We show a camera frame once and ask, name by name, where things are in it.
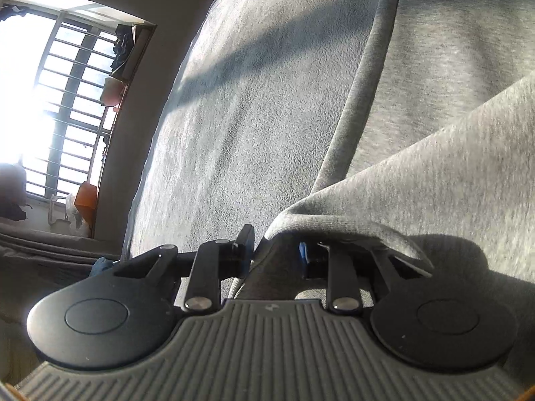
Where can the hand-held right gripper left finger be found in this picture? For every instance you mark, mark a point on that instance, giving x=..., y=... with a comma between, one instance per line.
x=246, y=250

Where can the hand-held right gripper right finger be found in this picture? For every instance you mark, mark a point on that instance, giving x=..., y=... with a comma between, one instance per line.
x=304, y=255

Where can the grey hooded sweatshirt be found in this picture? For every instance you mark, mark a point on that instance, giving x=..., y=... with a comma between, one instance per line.
x=439, y=175

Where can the dark clothes pile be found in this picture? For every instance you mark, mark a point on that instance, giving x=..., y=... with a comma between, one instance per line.
x=122, y=50

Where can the orange bag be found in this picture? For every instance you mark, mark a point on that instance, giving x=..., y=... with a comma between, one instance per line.
x=87, y=200

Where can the white plastic bag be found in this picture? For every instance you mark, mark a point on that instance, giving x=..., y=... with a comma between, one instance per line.
x=77, y=217

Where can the beige curtain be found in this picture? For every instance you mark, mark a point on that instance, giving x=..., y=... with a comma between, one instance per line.
x=50, y=242

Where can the cardboard box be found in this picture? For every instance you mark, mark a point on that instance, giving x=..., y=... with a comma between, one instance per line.
x=144, y=50

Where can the dark bag on sill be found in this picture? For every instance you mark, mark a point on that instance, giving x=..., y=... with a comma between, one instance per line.
x=12, y=192

